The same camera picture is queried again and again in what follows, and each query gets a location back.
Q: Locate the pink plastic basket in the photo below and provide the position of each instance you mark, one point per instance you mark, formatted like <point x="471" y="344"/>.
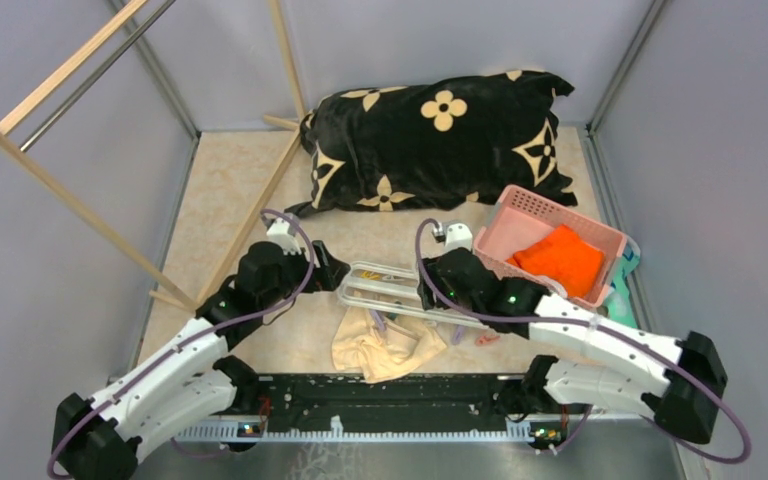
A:
<point x="530" y="236"/>

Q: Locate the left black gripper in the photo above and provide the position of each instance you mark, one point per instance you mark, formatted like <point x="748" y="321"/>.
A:
<point x="330" y="272"/>

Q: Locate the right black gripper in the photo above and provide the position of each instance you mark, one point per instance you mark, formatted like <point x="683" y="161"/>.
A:
<point x="427" y="295"/>

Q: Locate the metal rack rod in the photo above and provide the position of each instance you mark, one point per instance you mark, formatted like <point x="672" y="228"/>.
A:
<point x="133" y="38"/>

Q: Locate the black floral pillow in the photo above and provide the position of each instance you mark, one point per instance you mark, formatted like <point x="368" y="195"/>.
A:
<point x="435" y="146"/>

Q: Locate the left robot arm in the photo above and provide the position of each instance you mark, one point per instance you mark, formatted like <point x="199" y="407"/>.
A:
<point x="110" y="433"/>

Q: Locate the purple clothespin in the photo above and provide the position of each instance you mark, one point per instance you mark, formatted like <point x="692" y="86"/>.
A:
<point x="379" y="320"/>
<point x="458" y="335"/>

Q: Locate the orange underwear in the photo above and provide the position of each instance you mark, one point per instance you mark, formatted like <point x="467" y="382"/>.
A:
<point x="562" y="256"/>

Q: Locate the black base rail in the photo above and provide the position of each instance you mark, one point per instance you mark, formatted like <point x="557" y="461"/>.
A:
<point x="436" y="405"/>

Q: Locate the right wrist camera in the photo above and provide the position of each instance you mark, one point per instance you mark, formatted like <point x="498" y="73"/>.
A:
<point x="453" y="235"/>

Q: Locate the yellow clothespin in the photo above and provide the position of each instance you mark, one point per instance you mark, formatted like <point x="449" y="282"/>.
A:
<point x="371" y="275"/>

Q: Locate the orange clothespin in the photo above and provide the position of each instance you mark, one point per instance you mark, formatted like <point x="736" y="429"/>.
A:
<point x="486" y="340"/>

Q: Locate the cream boxer underwear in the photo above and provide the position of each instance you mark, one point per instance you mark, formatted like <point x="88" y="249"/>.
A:
<point x="401" y="347"/>

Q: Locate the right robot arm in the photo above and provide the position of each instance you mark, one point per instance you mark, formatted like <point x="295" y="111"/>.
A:
<point x="589" y="338"/>

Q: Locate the white clip hanger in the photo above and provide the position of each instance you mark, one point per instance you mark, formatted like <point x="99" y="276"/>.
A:
<point x="396" y="293"/>

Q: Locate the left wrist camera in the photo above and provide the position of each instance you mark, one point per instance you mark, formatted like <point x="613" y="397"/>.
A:
<point x="283" y="234"/>

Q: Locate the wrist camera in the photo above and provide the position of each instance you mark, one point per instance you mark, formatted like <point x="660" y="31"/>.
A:
<point x="283" y="234"/>
<point x="453" y="235"/>

